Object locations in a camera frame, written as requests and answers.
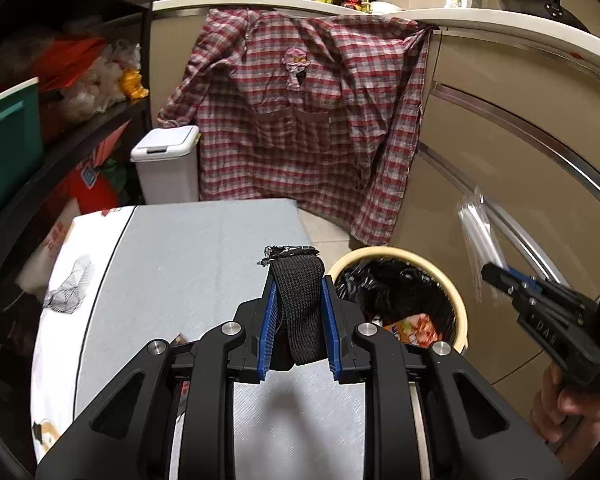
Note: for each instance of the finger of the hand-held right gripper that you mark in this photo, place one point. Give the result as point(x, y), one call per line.
point(500, 280)
point(522, 275)

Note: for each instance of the black bin liner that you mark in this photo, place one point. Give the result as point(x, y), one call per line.
point(380, 285)

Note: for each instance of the black shelf rack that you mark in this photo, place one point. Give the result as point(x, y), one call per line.
point(80, 135)

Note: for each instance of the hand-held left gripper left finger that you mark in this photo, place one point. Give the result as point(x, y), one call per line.
point(267, 330)

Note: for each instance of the white printed tablecloth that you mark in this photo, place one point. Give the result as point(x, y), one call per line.
point(65, 340)

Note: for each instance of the person's right hand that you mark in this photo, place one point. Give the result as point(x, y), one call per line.
point(560, 415)

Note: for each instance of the white lidded bin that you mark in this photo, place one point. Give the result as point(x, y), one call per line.
point(165, 170)

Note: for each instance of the teal storage box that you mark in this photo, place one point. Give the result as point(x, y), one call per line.
point(10, 150)

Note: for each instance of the beige round trash bin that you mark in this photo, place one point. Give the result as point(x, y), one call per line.
point(450, 300)

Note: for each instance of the clear plastic bag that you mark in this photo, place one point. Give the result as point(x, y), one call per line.
point(477, 230)

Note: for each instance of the red orange sack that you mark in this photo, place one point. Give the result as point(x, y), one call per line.
point(95, 185)

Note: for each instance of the white sack red print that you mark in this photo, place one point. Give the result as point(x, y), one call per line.
point(50, 255)

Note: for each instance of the clear plastic food bags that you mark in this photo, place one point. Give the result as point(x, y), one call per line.
point(95, 85)

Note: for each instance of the beige kitchen cabinet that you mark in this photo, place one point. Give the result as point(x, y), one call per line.
point(505, 160)

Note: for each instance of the colourful snack packet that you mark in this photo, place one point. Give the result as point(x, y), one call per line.
point(412, 327)

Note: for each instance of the yellow packet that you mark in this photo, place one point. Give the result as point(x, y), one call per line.
point(134, 85)

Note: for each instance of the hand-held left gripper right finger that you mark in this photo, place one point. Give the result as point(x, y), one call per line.
point(330, 330)

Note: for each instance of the grey table mat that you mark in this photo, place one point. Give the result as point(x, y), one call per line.
point(190, 260)

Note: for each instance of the orange bag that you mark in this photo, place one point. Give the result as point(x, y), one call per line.
point(65, 60)

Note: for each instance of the red plaid shirt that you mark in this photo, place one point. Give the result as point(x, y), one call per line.
point(280, 135)

